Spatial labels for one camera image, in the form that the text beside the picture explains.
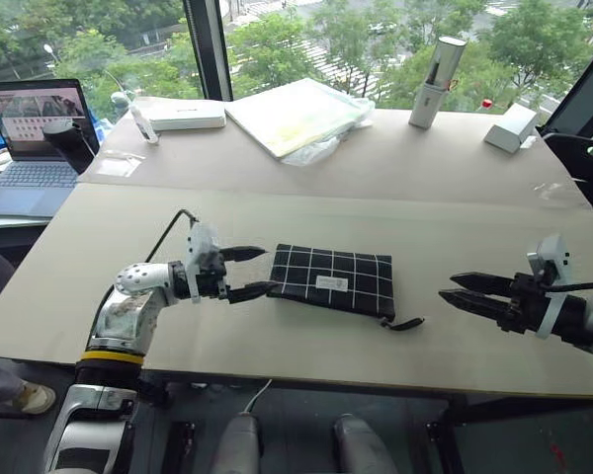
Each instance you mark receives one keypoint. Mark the crumpled clear plastic bag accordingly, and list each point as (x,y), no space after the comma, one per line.
(311,150)

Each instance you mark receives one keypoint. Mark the black table frame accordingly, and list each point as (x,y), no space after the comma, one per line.
(442,444)

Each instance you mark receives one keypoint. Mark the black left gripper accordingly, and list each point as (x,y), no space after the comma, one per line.
(211,284)

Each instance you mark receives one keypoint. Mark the open grey laptop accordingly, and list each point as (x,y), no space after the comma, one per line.
(34,182)

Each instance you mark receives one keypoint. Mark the dark rounded grey shape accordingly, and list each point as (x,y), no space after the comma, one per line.
(237,444)
(361,444)

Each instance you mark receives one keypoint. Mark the black grid pattern pouch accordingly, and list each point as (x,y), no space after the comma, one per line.
(326,276)

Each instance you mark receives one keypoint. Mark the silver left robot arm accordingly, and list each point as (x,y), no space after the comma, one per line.
(128,306)

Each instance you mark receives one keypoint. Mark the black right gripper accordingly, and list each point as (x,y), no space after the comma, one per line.
(526,303)

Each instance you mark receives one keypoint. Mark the small clear plastic bag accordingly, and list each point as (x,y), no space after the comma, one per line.
(118,164)

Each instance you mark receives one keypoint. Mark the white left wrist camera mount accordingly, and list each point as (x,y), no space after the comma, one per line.
(202,242)

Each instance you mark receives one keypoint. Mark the small white handheld device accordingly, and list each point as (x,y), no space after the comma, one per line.
(145,129)

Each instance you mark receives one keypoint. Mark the small red object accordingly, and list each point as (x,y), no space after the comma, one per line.
(486,103)

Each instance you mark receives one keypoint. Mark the beige shoe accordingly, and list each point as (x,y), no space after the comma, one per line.
(37,397)

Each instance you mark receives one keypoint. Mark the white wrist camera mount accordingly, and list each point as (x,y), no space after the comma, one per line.
(553,257)
(202,242)

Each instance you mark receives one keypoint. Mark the flat white box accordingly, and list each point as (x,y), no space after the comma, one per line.
(188,116)

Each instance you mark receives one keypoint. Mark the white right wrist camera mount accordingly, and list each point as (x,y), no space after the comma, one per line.
(553,257)

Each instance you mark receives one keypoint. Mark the small white cardboard box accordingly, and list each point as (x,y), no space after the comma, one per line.
(509,131)

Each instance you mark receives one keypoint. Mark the black cylindrical device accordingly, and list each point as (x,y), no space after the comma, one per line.
(69,145)

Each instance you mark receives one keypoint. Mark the dark slanted window frame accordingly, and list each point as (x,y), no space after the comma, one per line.
(585,94)

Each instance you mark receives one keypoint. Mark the cream book in plastic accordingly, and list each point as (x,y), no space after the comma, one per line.
(291,116)

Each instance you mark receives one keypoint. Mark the dark window pillar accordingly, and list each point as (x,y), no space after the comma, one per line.
(212,44)

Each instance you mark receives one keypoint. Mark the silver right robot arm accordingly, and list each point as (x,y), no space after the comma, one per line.
(570,316)

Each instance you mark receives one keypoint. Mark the street lamp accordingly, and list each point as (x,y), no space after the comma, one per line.
(48,48)

